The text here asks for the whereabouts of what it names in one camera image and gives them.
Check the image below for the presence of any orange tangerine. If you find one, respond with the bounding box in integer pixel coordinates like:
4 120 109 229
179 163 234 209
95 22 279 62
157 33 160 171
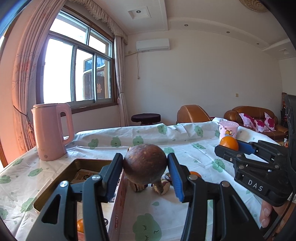
77 218 84 233
219 136 239 151
190 171 202 178

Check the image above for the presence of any large purple passion fruit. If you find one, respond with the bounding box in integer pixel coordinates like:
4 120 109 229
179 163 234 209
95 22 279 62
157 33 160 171
123 144 167 185

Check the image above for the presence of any striped cake piece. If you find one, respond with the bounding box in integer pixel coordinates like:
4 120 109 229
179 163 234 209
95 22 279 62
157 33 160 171
129 181 148 192
151 179 171 195

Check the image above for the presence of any person's right hand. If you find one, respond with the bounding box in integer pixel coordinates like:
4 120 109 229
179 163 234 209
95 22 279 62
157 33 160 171
259 200 295 233

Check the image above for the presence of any paper leaflet in box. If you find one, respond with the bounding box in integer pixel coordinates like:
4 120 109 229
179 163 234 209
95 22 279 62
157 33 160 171
70 169 98 184

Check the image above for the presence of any brown leather sofa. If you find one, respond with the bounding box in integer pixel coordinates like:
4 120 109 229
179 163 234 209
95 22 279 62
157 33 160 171
224 106 288 141

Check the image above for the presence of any pink tin box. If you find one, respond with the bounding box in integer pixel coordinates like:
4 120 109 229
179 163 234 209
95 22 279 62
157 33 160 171
27 153 127 240

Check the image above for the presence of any pink floral cushion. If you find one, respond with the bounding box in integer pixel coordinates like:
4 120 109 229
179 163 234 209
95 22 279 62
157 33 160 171
239 113 265 133
264 113 275 131

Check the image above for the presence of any red decorated shelf rack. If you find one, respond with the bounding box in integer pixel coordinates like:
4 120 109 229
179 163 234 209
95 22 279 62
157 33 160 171
280 92 288 128

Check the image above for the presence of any pink cartoon cup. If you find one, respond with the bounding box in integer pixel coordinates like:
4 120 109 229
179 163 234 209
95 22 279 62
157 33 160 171
218 120 239 140

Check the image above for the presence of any orange tangerine back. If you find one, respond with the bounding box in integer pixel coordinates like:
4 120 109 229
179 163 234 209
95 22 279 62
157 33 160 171
190 171 202 178

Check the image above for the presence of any white green patterned tablecloth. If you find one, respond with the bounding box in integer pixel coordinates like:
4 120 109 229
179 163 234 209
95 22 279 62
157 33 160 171
0 117 282 241

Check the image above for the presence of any brown leather armchair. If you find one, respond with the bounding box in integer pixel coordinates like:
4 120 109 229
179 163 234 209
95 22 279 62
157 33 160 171
176 104 213 124

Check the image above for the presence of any pink electric kettle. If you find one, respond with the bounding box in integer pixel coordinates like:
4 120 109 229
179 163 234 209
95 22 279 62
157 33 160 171
32 103 74 161

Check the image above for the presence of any dark round stool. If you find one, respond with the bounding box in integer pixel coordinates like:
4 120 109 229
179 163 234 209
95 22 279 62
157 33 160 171
131 113 161 126

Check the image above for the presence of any sliding glass window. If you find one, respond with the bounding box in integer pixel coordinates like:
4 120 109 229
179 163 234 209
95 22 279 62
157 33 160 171
36 8 118 113

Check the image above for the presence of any pink curtain right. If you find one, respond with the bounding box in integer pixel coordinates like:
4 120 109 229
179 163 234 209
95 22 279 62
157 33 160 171
114 36 128 126

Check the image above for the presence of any pink curtain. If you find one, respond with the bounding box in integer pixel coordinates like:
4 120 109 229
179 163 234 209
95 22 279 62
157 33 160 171
114 36 128 126
11 1 65 154

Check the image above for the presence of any pink curtain left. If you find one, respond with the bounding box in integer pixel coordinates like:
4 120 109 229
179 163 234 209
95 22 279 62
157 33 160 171
11 1 65 154

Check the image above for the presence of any black kettle power cable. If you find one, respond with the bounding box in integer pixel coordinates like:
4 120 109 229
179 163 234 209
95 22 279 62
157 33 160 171
12 105 32 119

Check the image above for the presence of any white wall air conditioner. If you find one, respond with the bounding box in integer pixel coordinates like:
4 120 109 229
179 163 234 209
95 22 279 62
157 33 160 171
136 38 170 52

